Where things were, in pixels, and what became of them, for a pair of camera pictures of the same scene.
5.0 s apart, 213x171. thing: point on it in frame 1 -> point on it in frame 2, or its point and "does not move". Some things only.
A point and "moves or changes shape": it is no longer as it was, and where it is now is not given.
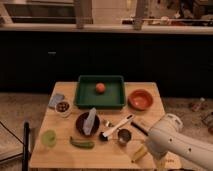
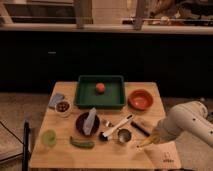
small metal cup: [123, 136] does not move
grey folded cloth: [89, 121] does not move
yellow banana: [142, 150] moves or changes shape
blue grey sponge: [55, 99] does not move
